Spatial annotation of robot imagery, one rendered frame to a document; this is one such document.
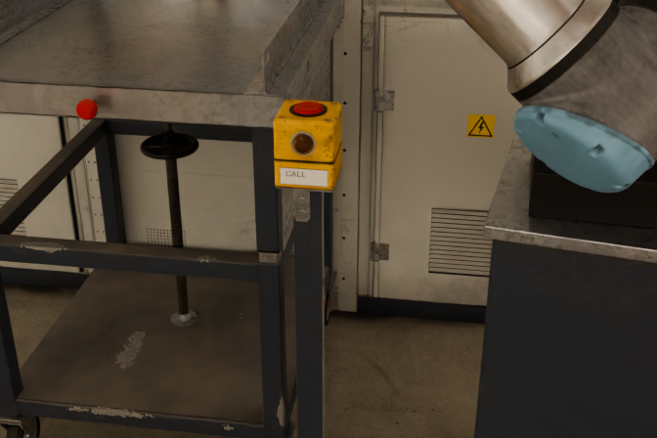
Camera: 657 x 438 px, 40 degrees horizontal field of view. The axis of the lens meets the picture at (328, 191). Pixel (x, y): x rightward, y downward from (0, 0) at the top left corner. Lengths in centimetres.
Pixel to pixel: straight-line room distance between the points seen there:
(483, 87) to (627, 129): 108
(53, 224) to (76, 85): 101
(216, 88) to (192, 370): 70
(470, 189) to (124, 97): 98
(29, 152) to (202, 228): 47
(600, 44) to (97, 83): 82
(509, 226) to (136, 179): 129
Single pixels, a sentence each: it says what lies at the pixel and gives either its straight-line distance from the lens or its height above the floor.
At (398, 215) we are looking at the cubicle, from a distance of 220.
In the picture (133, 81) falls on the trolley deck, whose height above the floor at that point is 85.
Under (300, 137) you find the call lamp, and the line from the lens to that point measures 115.
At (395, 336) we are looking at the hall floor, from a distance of 230.
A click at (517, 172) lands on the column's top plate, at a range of 139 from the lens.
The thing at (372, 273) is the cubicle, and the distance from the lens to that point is 231.
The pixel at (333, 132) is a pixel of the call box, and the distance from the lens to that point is 115.
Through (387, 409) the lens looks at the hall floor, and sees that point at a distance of 208.
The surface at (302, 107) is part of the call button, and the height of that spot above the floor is 91.
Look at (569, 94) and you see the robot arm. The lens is 100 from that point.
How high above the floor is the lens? 133
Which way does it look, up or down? 26 degrees down
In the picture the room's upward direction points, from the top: straight up
